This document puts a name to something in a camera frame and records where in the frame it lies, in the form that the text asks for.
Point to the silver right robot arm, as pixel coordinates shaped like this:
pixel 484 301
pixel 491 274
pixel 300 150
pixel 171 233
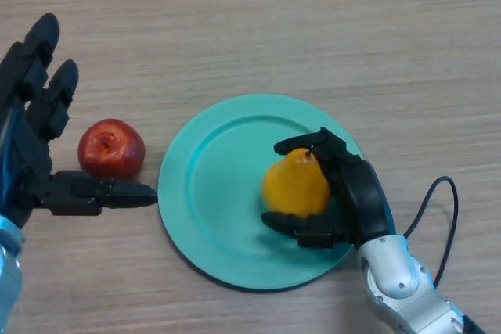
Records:
pixel 403 283

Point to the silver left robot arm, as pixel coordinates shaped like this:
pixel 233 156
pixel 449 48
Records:
pixel 8 271

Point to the red apple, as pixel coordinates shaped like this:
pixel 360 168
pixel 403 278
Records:
pixel 111 148

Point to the yellow pear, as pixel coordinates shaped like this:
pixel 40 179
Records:
pixel 293 185

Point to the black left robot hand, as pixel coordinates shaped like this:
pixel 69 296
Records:
pixel 27 158

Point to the green round plate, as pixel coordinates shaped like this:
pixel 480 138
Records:
pixel 219 193

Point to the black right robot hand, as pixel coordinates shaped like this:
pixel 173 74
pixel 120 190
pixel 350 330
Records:
pixel 362 193

